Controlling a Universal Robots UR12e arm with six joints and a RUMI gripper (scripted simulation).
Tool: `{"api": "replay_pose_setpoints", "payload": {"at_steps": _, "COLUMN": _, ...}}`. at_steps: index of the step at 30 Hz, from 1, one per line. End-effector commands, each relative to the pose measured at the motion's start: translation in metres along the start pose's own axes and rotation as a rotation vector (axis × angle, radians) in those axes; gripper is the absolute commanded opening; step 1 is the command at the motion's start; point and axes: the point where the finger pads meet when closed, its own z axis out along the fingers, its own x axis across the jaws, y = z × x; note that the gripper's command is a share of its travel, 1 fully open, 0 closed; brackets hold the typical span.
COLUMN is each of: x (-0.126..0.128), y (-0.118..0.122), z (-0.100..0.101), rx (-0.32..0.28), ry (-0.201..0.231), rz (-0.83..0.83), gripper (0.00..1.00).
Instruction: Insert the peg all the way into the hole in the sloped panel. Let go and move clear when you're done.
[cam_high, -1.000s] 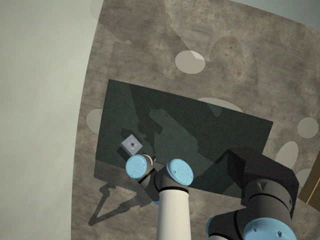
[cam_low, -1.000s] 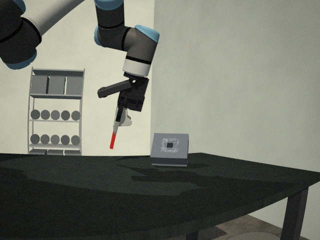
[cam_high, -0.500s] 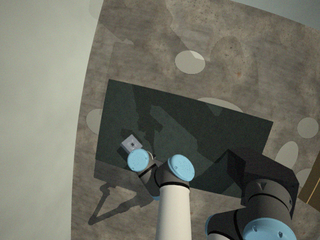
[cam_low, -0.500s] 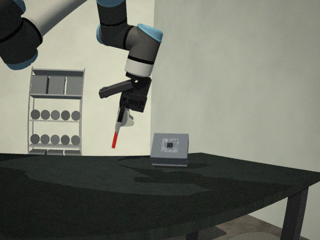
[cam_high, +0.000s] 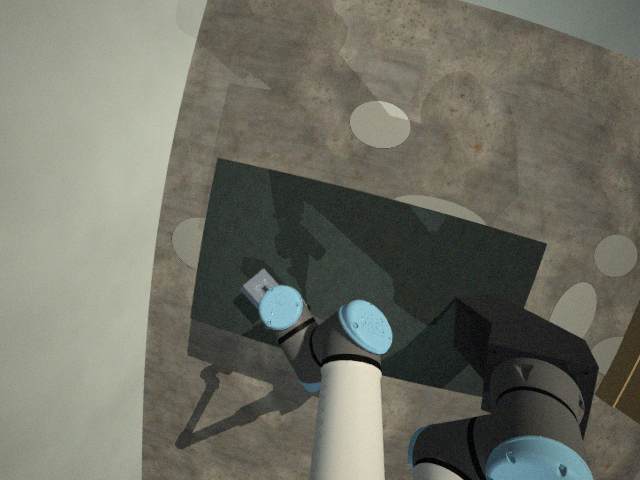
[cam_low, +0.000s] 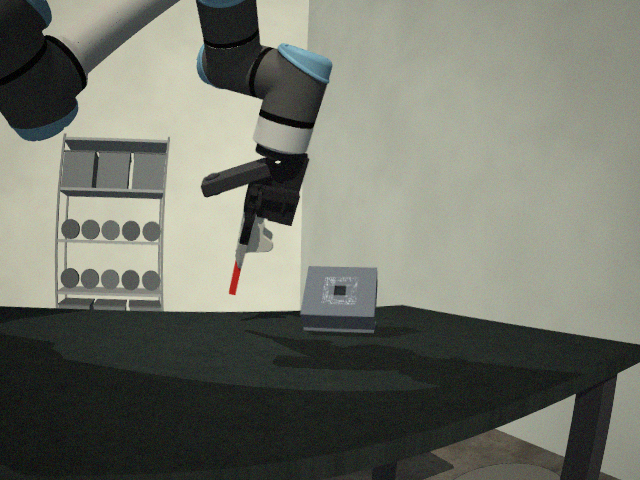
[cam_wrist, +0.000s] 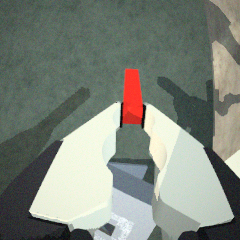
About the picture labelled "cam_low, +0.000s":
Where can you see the red rectangular peg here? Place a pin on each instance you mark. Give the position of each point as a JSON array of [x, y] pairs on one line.
[[234, 281]]

